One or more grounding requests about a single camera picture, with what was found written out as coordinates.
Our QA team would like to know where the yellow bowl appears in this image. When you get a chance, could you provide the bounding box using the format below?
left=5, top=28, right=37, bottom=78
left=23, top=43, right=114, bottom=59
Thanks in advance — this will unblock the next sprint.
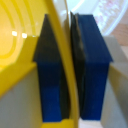
left=0, top=0, right=83, bottom=128

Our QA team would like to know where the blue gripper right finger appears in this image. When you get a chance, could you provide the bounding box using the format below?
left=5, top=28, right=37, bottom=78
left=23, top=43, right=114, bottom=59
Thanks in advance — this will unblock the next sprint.
left=69, top=12, right=115, bottom=121

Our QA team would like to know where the white patterned plate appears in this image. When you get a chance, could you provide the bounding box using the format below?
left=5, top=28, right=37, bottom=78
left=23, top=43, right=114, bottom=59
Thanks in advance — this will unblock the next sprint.
left=79, top=0, right=128, bottom=36

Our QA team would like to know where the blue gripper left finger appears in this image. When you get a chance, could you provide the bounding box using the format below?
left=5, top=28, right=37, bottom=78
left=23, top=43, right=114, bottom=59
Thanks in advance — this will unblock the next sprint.
left=32, top=14, right=72, bottom=123

